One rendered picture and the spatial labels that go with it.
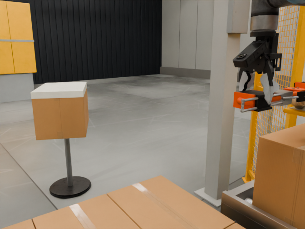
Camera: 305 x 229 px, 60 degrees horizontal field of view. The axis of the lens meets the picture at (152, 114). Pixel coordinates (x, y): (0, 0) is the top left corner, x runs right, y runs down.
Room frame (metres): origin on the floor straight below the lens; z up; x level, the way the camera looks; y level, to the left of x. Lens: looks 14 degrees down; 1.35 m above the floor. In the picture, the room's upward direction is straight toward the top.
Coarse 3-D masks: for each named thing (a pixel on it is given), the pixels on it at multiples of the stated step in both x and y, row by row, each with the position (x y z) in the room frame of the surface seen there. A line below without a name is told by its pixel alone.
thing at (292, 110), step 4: (288, 108) 1.17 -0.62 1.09; (292, 108) 1.16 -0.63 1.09; (296, 108) 1.15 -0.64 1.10; (304, 108) 1.15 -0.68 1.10; (284, 112) 1.16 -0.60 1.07; (288, 112) 1.15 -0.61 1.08; (292, 112) 1.13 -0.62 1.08; (296, 112) 1.12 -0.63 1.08; (300, 112) 1.11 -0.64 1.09; (304, 112) 1.10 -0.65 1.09; (304, 116) 1.09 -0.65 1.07
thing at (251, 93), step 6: (246, 90) 0.84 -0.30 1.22; (252, 90) 0.84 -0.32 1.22; (258, 90) 0.84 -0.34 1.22; (234, 96) 0.82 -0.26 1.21; (240, 96) 0.80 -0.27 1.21; (246, 96) 0.78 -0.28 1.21; (252, 96) 0.77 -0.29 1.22; (234, 102) 0.82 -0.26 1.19; (240, 108) 0.80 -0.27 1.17; (246, 108) 0.78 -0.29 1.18
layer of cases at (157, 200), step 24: (120, 192) 1.38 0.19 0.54; (144, 192) 1.38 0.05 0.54; (168, 192) 1.38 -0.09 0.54; (48, 216) 1.15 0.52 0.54; (72, 216) 1.15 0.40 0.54; (96, 216) 1.15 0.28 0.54; (120, 216) 1.15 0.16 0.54; (144, 216) 1.15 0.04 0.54; (168, 216) 1.15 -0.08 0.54; (192, 216) 1.15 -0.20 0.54; (216, 216) 1.15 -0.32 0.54
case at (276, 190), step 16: (288, 128) 1.32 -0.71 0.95; (304, 128) 1.32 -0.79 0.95; (272, 144) 1.13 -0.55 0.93; (288, 144) 1.08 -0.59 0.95; (304, 144) 1.08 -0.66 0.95; (256, 160) 1.19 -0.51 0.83; (272, 160) 1.12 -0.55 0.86; (288, 160) 1.07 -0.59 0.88; (304, 160) 1.01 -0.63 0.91; (256, 176) 1.18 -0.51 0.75; (272, 176) 1.12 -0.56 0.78; (288, 176) 1.06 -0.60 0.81; (304, 176) 1.00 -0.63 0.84; (256, 192) 1.18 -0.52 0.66; (272, 192) 1.11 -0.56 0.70; (288, 192) 1.05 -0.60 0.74; (304, 192) 1.00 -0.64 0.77; (272, 208) 1.10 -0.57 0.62; (288, 208) 1.04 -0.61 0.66; (304, 208) 0.99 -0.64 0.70; (304, 224) 0.98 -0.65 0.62
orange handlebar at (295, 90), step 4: (284, 88) 0.95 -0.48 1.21; (288, 88) 0.95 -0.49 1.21; (292, 88) 0.94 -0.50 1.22; (296, 88) 0.95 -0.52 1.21; (300, 88) 0.95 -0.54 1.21; (296, 92) 0.90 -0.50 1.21; (276, 96) 0.83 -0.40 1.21; (280, 96) 0.84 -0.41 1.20; (240, 100) 0.78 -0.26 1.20; (272, 100) 0.82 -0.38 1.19; (276, 100) 0.83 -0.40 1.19; (240, 104) 0.78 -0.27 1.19; (244, 104) 0.77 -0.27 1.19; (248, 104) 0.77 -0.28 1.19; (252, 104) 0.76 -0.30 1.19
